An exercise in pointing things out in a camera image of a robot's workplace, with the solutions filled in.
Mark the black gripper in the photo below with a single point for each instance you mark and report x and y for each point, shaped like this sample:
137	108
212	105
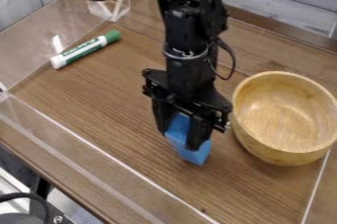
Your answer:
206	107

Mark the blue block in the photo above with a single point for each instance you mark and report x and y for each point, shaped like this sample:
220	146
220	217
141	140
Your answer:
176	134

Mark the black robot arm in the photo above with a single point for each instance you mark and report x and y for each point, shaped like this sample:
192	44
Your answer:
182	88

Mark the brown wooden bowl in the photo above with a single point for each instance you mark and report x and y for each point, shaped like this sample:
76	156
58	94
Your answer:
284	118

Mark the green white marker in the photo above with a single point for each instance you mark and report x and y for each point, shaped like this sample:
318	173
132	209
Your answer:
68	56

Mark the clear acrylic tray wall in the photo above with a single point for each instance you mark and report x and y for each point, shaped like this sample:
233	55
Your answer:
80	126

